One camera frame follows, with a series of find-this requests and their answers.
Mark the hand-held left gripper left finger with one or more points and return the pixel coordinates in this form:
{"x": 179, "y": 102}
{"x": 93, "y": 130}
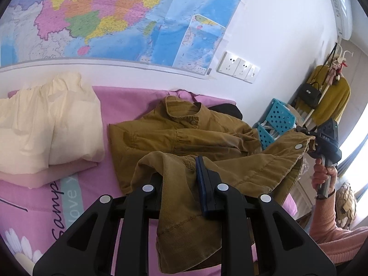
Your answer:
{"x": 138, "y": 207}

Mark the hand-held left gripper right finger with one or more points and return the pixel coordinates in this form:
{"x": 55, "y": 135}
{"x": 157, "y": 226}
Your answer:
{"x": 201, "y": 184}

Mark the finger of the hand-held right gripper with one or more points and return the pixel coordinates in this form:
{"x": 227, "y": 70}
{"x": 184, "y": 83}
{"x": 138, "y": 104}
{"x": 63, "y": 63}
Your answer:
{"x": 312, "y": 146}
{"x": 309, "y": 132}

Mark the person's right forearm pink sleeve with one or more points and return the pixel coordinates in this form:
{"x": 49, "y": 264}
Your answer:
{"x": 325, "y": 221}

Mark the person's right hand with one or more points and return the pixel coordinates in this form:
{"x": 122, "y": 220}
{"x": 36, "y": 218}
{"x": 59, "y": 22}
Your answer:
{"x": 319, "y": 175}

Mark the white coat rack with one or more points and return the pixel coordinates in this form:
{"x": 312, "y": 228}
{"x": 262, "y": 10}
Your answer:
{"x": 312, "y": 110}

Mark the blue perforated plastic basket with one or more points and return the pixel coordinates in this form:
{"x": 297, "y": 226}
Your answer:
{"x": 280, "y": 116}

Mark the black handbag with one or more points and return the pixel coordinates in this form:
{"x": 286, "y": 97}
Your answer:
{"x": 309, "y": 95}

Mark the hanging mustard yellow garment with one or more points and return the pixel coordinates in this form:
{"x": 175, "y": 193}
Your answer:
{"x": 333, "y": 100}

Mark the dark wrist band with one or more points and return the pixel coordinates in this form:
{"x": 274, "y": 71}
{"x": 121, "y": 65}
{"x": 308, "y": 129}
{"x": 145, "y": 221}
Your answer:
{"x": 330, "y": 194}

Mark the woven straw hat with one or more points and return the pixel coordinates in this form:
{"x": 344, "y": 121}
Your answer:
{"x": 346, "y": 204}

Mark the pink plush toy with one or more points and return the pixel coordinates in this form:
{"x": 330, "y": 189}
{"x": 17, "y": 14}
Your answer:
{"x": 335, "y": 70}

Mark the black cloth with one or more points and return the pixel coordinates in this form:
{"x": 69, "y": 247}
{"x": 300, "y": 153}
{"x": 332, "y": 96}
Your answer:
{"x": 227, "y": 109}

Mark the folded pale pink blanket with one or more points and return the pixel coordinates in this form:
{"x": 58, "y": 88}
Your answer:
{"x": 43, "y": 178}

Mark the pink printed bed sheet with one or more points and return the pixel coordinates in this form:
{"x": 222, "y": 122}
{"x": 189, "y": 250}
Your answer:
{"x": 129, "y": 106}

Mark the cream quilt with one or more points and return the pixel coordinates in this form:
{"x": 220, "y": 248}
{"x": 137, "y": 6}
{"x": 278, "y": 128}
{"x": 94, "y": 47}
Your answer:
{"x": 57, "y": 120}

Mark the white air conditioner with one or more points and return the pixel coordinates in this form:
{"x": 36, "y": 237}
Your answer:
{"x": 342, "y": 11}

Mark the white wall socket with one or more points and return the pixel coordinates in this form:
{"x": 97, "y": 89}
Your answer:
{"x": 252, "y": 74}
{"x": 228, "y": 63}
{"x": 243, "y": 69}

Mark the colourful wall map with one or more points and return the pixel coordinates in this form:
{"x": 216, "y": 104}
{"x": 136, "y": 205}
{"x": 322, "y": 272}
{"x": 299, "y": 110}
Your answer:
{"x": 100, "y": 20}

